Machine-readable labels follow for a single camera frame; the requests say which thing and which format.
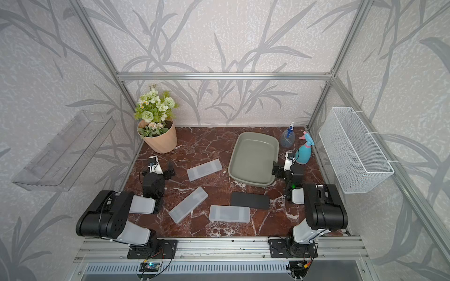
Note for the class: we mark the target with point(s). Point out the circuit board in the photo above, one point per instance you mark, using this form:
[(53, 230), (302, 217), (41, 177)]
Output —
[(149, 267), (297, 269)]

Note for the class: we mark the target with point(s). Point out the black pencil case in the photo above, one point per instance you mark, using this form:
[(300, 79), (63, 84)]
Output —
[(256, 201)]

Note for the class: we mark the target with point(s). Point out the right circuit board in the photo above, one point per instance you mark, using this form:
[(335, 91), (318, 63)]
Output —
[(297, 269)]

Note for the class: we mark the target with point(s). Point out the artificial green white flowers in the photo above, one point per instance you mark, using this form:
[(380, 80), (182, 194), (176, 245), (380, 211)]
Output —
[(156, 111)]

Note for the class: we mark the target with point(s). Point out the white wire mesh basket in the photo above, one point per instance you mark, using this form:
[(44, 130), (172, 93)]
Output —
[(357, 160)]

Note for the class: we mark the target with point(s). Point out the clear blue-cap spray bottle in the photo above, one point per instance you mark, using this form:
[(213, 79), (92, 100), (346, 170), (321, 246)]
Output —
[(287, 138)]

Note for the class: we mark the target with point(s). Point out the frosted pencil case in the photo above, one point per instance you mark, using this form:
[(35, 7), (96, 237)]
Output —
[(203, 170), (229, 214)]

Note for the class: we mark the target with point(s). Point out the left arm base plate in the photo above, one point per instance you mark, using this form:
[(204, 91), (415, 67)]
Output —
[(159, 249)]

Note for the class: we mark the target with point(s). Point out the frosted pencil case front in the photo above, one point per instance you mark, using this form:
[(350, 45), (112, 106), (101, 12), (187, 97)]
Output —
[(229, 214)]

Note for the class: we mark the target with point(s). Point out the aluminium front rail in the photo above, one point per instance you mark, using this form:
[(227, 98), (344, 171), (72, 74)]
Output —
[(210, 249)]

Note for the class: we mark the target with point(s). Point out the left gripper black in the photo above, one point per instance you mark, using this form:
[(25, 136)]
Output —
[(168, 175)]

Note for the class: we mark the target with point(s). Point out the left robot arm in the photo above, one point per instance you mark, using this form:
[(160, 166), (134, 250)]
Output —
[(107, 216)]

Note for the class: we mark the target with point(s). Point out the teal pink spray bottle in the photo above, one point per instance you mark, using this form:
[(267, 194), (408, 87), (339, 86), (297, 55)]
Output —
[(303, 154)]

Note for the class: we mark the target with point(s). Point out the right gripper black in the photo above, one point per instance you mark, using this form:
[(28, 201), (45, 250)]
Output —
[(281, 170)]

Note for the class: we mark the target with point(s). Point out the frosted pencil case diagonal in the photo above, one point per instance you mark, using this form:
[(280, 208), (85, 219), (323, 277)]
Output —
[(187, 205)]

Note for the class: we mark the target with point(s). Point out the clear plastic wall shelf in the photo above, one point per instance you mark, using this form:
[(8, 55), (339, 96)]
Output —
[(57, 167)]

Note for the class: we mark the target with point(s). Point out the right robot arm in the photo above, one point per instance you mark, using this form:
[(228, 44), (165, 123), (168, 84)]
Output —
[(323, 206)]

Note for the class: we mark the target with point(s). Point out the left circuit board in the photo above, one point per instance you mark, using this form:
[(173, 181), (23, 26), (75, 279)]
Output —
[(149, 267)]

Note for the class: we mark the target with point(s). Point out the grey-green storage box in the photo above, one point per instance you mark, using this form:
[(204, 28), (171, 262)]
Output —
[(252, 160)]

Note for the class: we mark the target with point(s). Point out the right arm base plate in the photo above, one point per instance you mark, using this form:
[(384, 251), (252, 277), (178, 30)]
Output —
[(288, 248)]

